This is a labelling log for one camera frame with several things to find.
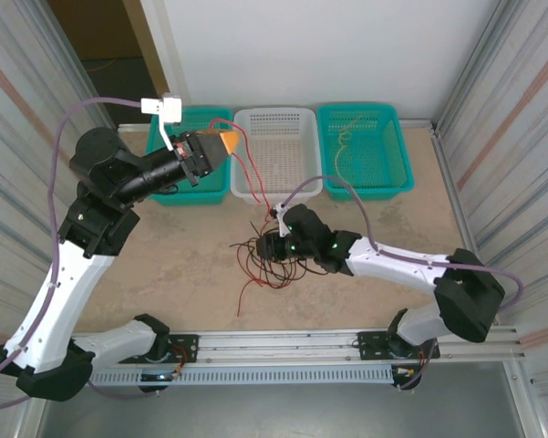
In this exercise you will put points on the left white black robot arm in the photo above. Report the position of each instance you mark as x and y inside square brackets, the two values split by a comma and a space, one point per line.
[73, 292]

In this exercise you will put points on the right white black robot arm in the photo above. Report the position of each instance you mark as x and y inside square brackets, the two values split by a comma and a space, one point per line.
[392, 264]

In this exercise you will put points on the teal plastic basket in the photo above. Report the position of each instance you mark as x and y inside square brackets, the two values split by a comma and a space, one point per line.
[209, 191]
[383, 150]

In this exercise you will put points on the white plastic basket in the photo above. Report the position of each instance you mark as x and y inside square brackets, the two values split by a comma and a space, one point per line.
[278, 155]

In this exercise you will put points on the brown wooden door edge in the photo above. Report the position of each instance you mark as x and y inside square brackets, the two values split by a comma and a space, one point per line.
[150, 55]

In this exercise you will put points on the grey metal panel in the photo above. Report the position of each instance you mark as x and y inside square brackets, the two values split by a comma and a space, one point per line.
[278, 410]

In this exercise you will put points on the small controller board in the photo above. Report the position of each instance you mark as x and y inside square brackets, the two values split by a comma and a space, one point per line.
[157, 377]
[406, 373]

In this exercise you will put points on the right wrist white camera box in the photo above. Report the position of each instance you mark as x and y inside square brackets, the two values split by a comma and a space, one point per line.
[282, 219]

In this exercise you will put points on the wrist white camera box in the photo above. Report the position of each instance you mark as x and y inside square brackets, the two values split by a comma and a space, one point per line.
[168, 109]
[282, 219]

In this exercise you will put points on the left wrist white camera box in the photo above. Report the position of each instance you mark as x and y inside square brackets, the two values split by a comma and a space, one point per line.
[168, 109]

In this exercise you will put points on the aluminium table frame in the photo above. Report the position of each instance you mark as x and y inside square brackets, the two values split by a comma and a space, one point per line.
[278, 340]

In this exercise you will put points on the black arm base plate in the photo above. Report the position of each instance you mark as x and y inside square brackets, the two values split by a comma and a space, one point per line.
[369, 344]
[187, 347]

